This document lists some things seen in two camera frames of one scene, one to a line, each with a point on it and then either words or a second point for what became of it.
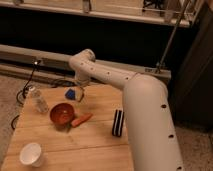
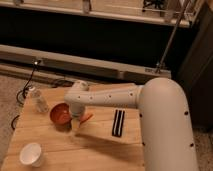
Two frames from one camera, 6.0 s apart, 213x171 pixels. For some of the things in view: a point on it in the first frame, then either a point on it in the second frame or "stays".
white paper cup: x=30 y=154 stays
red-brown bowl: x=62 y=115 stays
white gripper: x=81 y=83 -> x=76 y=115
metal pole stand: x=161 y=62 stays
